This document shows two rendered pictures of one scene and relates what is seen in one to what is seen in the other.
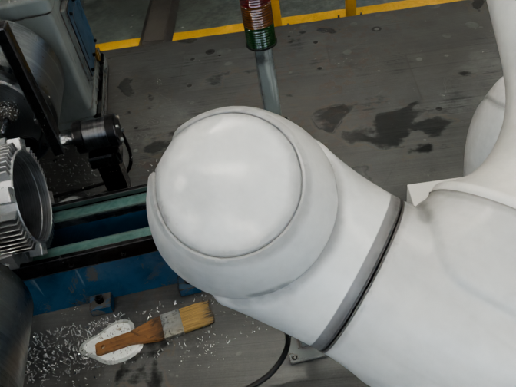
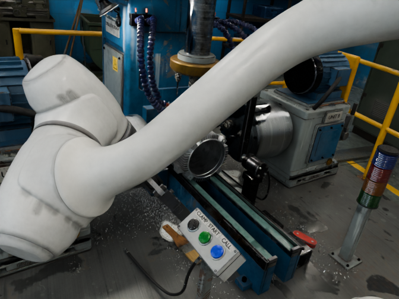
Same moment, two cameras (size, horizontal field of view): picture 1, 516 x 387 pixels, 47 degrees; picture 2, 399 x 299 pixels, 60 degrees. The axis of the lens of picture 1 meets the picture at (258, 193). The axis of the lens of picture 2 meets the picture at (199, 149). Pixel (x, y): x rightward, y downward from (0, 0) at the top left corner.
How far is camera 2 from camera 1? 0.54 m
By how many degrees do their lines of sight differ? 48
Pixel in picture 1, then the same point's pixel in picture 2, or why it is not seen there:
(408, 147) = not seen: outside the picture
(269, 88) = (353, 229)
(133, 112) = (311, 193)
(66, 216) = (215, 181)
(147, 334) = (178, 240)
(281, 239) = (26, 83)
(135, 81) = (333, 186)
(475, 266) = (41, 143)
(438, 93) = not seen: outside the picture
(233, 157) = (46, 60)
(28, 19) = (295, 116)
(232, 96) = not seen: hidden behind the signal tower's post
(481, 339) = (18, 159)
